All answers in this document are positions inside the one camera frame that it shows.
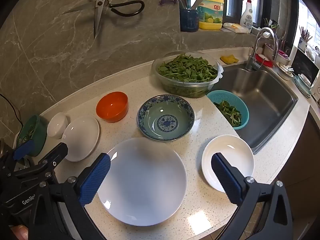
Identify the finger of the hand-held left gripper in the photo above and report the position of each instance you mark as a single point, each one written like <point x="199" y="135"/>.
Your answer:
<point x="57" y="151"/>
<point x="23" y="150"/>

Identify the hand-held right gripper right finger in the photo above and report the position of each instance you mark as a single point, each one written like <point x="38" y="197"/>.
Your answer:
<point x="226" y="180"/>

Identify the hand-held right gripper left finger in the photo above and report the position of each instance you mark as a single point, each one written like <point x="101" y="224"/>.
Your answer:
<point x="95" y="180"/>

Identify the small white bowl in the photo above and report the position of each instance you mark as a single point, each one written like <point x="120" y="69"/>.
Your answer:
<point x="56" y="126"/>

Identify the white deep plate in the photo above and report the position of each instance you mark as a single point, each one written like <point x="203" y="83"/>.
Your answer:
<point x="80" y="140"/>

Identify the small white plate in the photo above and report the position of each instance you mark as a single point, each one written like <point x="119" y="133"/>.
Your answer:
<point x="235" y="150"/>

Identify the large white plate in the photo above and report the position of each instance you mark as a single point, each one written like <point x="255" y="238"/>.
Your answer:
<point x="145" y="180"/>

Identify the orange bowl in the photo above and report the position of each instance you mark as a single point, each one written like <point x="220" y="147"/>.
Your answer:
<point x="112" y="107"/>

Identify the blue patterned bowl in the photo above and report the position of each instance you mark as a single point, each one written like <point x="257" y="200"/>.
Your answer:
<point x="165" y="122"/>

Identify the stack of teal plates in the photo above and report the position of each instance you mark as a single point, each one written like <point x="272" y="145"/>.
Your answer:
<point x="303" y="87"/>

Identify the person's left hand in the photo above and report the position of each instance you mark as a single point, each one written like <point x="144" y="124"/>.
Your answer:
<point x="20" y="232"/>

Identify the greens in green colander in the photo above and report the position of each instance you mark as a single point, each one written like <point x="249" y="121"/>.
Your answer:
<point x="26" y="133"/>

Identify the green colander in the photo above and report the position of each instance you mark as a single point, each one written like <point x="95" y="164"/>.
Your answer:
<point x="38" y="135"/>

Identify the greens in teal colander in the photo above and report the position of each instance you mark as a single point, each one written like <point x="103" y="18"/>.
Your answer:
<point x="230" y="115"/>

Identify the teal colander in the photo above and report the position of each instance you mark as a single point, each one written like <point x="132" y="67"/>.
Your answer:
<point x="241" y="105"/>

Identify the steel sink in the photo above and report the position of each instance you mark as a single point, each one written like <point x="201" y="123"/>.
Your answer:
<point x="270" y="100"/>

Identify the clear plastic bowl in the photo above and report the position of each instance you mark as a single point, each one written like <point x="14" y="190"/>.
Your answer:
<point x="185" y="90"/>

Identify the pile of leafy greens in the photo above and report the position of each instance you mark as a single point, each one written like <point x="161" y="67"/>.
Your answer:
<point x="187" y="68"/>

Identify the chrome faucet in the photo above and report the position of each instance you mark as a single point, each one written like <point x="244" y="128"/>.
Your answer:
<point x="252" y="61"/>

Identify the white lidded bowl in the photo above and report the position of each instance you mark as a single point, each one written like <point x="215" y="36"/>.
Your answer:
<point x="285" y="71"/>

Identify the red round dish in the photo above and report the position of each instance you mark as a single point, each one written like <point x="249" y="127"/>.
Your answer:
<point x="261" y="60"/>

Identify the black panel appliance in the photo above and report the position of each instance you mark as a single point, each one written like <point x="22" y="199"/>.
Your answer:
<point x="303" y="66"/>

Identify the kitchen scissors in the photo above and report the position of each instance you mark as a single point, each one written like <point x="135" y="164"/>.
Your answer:
<point x="98" y="5"/>

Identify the white packet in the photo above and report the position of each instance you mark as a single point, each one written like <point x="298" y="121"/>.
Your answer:
<point x="235" y="27"/>

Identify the white chopstick holder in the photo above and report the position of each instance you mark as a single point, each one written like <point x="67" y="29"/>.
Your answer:
<point x="302" y="43"/>

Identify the blue utensil holder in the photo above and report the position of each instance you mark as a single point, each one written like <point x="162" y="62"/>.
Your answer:
<point x="188" y="21"/>

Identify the yellow detergent bottle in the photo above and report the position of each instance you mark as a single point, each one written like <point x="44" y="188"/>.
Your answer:
<point x="210" y="17"/>

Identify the white spray bottle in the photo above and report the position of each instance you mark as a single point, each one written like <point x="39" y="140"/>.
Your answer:
<point x="246" y="17"/>

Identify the black window frame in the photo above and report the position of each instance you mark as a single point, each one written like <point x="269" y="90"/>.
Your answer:
<point x="235" y="17"/>

